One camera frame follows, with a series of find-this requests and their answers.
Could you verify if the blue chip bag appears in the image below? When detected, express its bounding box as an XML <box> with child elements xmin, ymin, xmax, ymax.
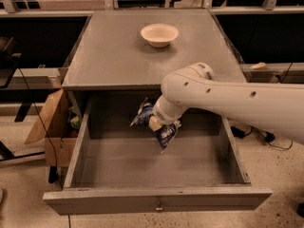
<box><xmin>130</xmin><ymin>98</ymin><xmax>181</xmax><ymax>151</ymax></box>

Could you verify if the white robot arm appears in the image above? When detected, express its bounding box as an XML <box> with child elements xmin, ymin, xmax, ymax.
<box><xmin>148</xmin><ymin>63</ymin><xmax>304</xmax><ymax>144</ymax></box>

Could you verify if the open grey top drawer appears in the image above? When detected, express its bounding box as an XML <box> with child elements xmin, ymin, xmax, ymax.
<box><xmin>44</xmin><ymin>91</ymin><xmax>272</xmax><ymax>215</ymax></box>

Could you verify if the metal drawer knob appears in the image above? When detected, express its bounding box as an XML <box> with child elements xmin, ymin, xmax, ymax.
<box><xmin>155</xmin><ymin>199</ymin><xmax>164</xmax><ymax>212</ymax></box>

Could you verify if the grey wooden cabinet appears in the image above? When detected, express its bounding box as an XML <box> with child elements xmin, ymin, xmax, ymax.
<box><xmin>63</xmin><ymin>9</ymin><xmax>246</xmax><ymax>115</ymax></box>

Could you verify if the green item in box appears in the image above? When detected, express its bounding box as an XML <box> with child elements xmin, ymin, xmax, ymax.
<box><xmin>68</xmin><ymin>106</ymin><xmax>81</xmax><ymax>129</ymax></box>

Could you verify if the white paper bowl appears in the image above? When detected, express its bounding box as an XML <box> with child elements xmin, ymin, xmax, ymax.
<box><xmin>141</xmin><ymin>24</ymin><xmax>179</xmax><ymax>48</ymax></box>

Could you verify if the brown cardboard box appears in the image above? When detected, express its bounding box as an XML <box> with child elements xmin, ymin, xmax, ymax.
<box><xmin>25</xmin><ymin>89</ymin><xmax>76</xmax><ymax>167</ymax></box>

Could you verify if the small cream foam piece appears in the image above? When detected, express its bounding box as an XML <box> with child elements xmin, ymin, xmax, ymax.
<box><xmin>249</xmin><ymin>62</ymin><xmax>266</xmax><ymax>70</ymax></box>

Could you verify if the black floor cable right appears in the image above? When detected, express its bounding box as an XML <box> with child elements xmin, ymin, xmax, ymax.
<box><xmin>230</xmin><ymin>125</ymin><xmax>295</xmax><ymax>151</ymax></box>

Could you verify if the black cable left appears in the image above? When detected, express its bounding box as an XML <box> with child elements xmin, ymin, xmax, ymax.
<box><xmin>17</xmin><ymin>67</ymin><xmax>65</xmax><ymax>190</ymax></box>

